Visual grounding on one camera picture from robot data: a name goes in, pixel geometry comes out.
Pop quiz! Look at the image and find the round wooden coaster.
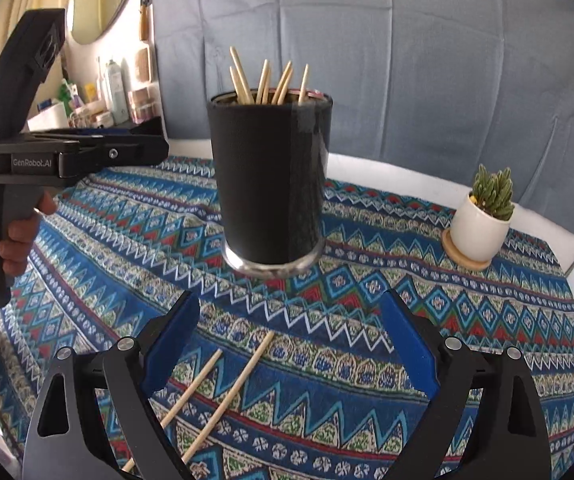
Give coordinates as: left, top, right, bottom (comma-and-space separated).
442, 227, 492, 271

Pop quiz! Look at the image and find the grey spray bottle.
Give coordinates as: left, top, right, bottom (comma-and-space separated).
103, 59, 129, 126

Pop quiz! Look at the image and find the grey-blue cloth backdrop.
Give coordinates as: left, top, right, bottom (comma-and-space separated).
152, 0, 574, 236

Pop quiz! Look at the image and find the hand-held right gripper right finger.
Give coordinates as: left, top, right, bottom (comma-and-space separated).
379, 289, 552, 480

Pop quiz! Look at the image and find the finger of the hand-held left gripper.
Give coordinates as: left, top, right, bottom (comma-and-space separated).
29, 116, 164, 142
59, 132, 170, 177

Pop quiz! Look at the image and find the white box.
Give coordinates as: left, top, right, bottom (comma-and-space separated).
27, 104, 71, 134

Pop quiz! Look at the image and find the black cylindrical utensil holder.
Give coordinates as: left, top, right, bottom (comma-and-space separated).
207, 91, 334, 279

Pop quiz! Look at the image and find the pink jar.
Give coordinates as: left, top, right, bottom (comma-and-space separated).
128, 88, 157, 124

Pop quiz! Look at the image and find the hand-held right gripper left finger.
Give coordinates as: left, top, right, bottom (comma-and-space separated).
22, 289, 202, 480

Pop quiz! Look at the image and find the person's left hand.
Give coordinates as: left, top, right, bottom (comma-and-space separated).
0, 191, 58, 279

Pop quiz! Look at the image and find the blue patterned tablecloth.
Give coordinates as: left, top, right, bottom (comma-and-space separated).
0, 152, 574, 480

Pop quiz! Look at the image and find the wooden hairbrush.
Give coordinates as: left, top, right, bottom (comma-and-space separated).
135, 2, 154, 81

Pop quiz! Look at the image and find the small cactus in white pot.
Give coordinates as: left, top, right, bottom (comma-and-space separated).
451, 165, 516, 261

